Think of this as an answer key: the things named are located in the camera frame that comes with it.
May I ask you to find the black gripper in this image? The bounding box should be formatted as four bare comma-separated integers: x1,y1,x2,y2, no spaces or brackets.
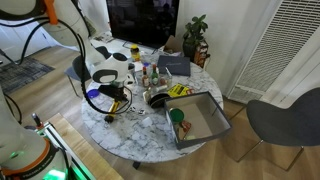
97,83,130,104

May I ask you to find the yellow and black flashlight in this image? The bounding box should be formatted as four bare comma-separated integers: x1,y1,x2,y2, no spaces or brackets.
103,98,123,124

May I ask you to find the blue round lid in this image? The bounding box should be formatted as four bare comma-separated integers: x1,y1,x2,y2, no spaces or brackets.
85,88,101,100

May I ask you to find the red hot sauce bottle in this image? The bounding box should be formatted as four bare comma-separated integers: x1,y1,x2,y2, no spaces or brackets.
141,66,151,89

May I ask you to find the small clear plastic piece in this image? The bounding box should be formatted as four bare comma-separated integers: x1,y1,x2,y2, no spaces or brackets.
139,116,154,129

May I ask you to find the white folded napkin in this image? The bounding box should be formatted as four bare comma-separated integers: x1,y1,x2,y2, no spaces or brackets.
132,60,145,73

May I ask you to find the black round disc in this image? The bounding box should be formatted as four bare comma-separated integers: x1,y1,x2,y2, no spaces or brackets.
148,92,172,110

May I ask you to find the green hot sauce bottle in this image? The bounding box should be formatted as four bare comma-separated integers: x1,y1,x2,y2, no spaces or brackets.
151,63,160,86

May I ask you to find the clear plastic container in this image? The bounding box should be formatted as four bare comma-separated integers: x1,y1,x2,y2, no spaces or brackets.
156,67,174,88

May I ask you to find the dark grey chair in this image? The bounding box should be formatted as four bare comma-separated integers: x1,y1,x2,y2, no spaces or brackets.
64,45,113,98

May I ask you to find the white television stand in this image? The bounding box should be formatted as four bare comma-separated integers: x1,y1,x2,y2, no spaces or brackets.
89,30,164,58

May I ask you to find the green round lid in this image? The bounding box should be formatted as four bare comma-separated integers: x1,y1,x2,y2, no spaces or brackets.
168,107,185,124

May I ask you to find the yellow printed package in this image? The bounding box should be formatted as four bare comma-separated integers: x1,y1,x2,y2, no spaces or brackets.
166,82,195,99

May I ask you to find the wooden board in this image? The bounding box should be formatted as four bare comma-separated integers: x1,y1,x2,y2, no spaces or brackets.
47,112,125,180

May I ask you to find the red small packet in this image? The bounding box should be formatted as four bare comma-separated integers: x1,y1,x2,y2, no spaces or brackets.
179,120,193,133

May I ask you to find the brown cardboard piece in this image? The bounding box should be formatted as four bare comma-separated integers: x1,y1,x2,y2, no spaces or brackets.
162,34,184,55

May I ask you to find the black flat screen television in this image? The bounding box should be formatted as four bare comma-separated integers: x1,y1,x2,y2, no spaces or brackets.
106,0,181,50

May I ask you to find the grey projector box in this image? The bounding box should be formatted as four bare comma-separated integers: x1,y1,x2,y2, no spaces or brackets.
163,91,233,150

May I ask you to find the green potted plant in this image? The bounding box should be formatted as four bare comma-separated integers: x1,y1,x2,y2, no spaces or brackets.
182,13,210,62

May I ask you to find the grey floor rug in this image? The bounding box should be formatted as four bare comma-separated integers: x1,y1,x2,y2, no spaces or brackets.
0,56,55,95

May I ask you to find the grey chair with metal legs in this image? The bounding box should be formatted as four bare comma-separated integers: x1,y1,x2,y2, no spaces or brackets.
235,87,320,172

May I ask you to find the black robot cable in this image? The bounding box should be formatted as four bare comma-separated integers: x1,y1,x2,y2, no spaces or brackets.
13,19,134,116

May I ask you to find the metal rail with green light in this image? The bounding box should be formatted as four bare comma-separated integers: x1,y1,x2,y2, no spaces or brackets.
31,112,98,180

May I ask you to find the white wall heater vent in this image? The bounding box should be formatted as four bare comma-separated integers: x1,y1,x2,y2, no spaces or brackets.
227,0,320,105

